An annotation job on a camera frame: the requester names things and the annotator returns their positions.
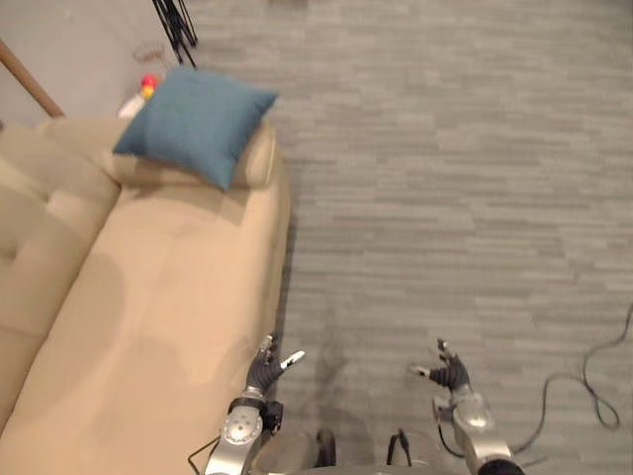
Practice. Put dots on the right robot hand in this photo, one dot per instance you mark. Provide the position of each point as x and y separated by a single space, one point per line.
447 374

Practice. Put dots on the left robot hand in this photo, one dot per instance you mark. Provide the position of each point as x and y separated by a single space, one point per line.
262 372

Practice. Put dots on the red and yellow toy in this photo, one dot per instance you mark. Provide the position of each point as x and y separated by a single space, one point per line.
149 84

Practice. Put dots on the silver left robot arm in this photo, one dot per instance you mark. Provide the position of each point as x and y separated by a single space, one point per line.
236 431

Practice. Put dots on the blue square cushion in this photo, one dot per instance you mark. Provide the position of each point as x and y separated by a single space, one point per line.
196 123

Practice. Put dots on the beige sofa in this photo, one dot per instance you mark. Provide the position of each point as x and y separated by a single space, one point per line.
133 302

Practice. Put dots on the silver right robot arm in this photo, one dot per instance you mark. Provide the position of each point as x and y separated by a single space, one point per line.
472 429

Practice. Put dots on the black tripod stand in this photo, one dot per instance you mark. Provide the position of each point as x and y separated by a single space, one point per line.
176 28

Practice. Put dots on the brown wooden rail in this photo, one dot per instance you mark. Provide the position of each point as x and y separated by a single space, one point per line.
29 80

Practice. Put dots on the white spray bottle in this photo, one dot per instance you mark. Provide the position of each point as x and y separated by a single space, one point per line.
132 105

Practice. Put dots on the robot body and legs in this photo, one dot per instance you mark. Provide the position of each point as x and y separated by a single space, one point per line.
363 445

